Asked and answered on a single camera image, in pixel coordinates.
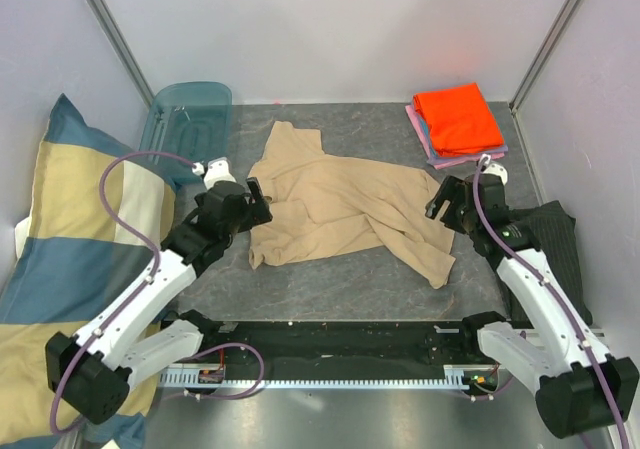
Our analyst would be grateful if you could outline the blue plastic bin lid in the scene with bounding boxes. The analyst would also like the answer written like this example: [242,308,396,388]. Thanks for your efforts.
[139,81,233,163]

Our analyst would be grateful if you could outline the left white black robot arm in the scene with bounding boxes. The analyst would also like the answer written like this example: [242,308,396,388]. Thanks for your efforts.
[45,177,272,424]

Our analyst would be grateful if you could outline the aluminium frame post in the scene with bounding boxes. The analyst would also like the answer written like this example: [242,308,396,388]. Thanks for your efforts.
[509,0,584,115]
[85,0,155,107]

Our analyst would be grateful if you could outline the left aluminium frame post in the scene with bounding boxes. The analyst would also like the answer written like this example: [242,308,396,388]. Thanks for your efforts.
[85,0,155,107]

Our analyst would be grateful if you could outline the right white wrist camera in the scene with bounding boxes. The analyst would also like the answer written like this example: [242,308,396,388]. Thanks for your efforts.
[478,153,508,185]

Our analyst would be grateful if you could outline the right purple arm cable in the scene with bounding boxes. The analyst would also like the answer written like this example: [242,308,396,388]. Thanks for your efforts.
[472,161,631,449]

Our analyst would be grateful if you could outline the aluminium floor rails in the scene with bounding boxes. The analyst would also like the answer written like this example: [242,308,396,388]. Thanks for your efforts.
[583,328,607,345]

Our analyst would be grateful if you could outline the pink folded t shirt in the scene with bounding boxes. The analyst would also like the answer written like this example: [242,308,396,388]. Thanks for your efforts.
[405,104,508,169]

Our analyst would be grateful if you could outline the white slotted cable duct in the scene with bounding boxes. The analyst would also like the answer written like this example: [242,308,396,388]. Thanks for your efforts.
[158,364,499,392]

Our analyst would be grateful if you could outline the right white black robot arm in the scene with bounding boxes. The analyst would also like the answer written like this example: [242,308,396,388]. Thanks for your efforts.
[426,171,639,439]

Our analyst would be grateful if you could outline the right aluminium frame post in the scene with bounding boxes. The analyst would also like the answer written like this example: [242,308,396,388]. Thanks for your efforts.
[509,0,584,115]

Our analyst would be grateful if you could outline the blue beige striped pillow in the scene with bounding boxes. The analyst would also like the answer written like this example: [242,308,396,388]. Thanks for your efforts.
[1,97,177,448]

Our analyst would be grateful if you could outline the orange folded t shirt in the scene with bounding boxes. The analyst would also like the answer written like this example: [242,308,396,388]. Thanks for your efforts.
[412,82,493,124]

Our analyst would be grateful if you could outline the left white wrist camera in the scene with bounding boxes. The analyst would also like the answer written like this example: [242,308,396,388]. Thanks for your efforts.
[192,157,236,190]

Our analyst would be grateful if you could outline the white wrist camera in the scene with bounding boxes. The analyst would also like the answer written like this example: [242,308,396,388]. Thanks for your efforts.
[192,157,236,190]
[478,153,508,185]

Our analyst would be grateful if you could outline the dark striped folded garment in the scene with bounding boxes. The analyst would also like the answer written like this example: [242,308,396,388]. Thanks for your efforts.
[511,200,593,326]

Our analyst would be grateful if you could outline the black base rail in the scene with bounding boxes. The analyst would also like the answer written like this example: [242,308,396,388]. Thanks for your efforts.
[191,318,495,380]

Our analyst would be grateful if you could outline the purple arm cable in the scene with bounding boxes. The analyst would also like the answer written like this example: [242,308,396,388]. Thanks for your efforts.
[49,151,199,433]
[472,161,631,449]

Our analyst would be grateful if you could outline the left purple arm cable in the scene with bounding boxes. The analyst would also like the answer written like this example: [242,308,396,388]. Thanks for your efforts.
[49,151,199,433]

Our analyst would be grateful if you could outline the beige t shirt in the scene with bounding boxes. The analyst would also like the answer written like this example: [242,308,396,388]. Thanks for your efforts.
[249,121,455,289]

